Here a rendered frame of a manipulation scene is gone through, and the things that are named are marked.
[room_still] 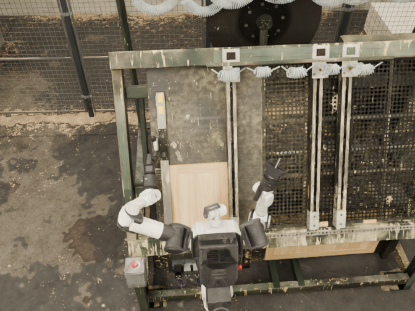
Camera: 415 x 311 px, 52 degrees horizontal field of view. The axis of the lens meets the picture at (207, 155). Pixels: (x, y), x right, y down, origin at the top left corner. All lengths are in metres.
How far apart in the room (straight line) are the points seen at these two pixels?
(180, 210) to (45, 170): 2.29
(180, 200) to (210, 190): 0.21
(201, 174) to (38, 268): 1.88
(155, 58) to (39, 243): 2.28
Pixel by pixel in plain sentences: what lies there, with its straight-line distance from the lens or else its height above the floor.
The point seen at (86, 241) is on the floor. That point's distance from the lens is 4.04.
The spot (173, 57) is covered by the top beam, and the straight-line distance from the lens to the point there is 2.50.
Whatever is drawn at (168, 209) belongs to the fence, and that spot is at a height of 1.07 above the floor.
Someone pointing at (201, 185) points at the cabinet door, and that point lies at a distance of 2.73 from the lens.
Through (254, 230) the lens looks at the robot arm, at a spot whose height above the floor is 1.35.
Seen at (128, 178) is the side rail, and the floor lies 1.27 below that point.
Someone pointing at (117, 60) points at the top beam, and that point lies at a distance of 2.52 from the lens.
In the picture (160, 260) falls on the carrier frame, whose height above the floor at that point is 0.31.
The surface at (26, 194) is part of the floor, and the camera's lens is 4.59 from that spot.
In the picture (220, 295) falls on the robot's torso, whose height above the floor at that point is 1.08.
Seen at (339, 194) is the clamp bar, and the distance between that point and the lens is 2.88.
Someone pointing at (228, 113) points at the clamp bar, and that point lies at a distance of 2.57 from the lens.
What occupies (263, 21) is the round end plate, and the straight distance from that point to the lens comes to 3.02.
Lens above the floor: 3.24
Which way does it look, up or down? 45 degrees down
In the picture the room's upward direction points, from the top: straight up
